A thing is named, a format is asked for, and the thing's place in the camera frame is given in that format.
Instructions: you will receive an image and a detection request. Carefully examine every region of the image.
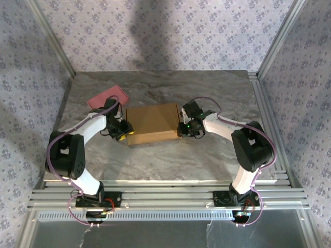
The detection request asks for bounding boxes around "aluminium frame post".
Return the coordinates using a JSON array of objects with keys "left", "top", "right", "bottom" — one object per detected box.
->
[
  {"left": 25, "top": 0, "right": 77, "bottom": 81},
  {"left": 257, "top": 0, "right": 308, "bottom": 80}
]

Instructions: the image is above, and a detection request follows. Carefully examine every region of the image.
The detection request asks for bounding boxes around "grey slotted cable duct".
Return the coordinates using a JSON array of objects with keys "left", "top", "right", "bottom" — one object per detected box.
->
[{"left": 37, "top": 209, "right": 235, "bottom": 220}]

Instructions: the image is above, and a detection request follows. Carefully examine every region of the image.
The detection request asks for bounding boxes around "aluminium side rail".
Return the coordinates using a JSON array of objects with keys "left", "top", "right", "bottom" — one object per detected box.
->
[{"left": 248, "top": 72, "right": 303, "bottom": 189}]

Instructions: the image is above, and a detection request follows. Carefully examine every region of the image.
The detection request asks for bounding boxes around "grey metal sheet panel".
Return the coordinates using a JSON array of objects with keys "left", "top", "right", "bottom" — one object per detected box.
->
[{"left": 19, "top": 209, "right": 320, "bottom": 248}]

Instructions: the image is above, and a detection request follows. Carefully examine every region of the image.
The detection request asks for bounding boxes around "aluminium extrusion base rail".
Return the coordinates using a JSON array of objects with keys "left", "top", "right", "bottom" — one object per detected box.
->
[{"left": 28, "top": 180, "right": 310, "bottom": 210}]

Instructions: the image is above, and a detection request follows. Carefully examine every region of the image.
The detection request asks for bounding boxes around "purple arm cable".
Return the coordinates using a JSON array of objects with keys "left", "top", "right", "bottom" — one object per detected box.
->
[
  {"left": 191, "top": 96, "right": 279, "bottom": 228},
  {"left": 46, "top": 95, "right": 121, "bottom": 228}
]

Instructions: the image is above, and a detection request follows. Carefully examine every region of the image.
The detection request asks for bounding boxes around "brown cardboard box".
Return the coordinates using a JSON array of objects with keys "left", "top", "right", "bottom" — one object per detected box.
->
[{"left": 126, "top": 103, "right": 183, "bottom": 146}]

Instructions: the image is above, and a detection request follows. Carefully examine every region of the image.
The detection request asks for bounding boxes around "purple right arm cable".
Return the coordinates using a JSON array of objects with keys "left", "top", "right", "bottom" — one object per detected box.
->
[{"left": 191, "top": 96, "right": 279, "bottom": 228}]

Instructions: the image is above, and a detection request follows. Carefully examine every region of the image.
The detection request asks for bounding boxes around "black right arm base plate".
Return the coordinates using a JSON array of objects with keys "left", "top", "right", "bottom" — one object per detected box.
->
[{"left": 212, "top": 190, "right": 260, "bottom": 207}]

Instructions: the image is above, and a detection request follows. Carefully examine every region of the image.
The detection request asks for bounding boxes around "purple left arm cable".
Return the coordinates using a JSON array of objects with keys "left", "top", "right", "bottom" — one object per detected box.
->
[{"left": 46, "top": 95, "right": 121, "bottom": 228}]

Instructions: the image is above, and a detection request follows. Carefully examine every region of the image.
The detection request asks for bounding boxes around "pink flat box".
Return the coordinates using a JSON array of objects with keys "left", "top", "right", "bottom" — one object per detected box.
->
[{"left": 87, "top": 85, "right": 130, "bottom": 111}]

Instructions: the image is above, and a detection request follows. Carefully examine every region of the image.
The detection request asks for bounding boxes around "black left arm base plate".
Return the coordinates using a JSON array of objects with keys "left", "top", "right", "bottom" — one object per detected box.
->
[{"left": 75, "top": 191, "right": 122, "bottom": 208}]

